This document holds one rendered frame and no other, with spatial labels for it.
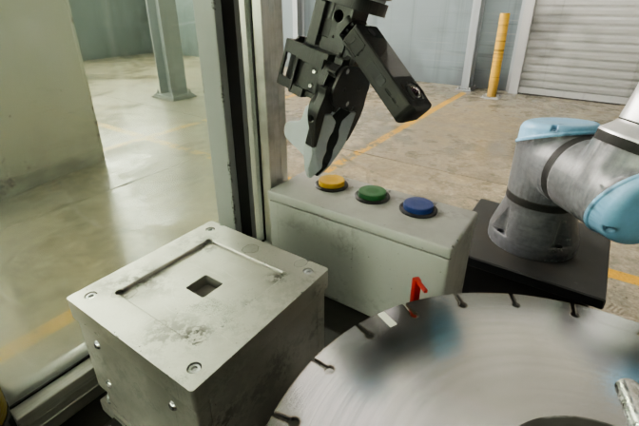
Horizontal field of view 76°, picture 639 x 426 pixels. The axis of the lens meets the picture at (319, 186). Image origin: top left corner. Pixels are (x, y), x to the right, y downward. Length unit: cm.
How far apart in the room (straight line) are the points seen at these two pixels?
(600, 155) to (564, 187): 7
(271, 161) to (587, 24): 560
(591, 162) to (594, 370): 39
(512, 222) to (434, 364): 54
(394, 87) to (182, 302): 29
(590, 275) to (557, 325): 47
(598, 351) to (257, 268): 30
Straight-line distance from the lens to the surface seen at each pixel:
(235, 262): 46
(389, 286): 56
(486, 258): 78
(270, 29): 59
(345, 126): 50
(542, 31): 610
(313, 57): 46
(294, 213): 60
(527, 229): 79
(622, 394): 25
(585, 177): 67
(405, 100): 42
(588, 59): 607
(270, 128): 61
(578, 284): 78
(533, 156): 75
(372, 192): 58
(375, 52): 44
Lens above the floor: 116
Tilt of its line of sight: 25 degrees down
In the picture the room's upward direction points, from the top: straight up
